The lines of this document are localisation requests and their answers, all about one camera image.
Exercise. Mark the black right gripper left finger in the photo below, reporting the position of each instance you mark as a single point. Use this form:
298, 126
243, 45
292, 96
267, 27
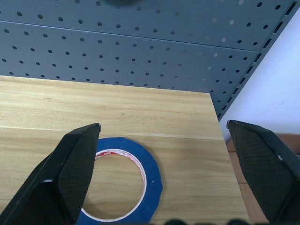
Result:
49, 187

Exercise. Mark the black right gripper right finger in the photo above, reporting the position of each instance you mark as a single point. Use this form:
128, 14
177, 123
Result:
269, 173

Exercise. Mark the blue tape roll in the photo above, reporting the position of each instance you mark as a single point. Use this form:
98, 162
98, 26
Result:
152, 164

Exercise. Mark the grey pegboard panel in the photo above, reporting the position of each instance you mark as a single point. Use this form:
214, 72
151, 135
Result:
140, 47

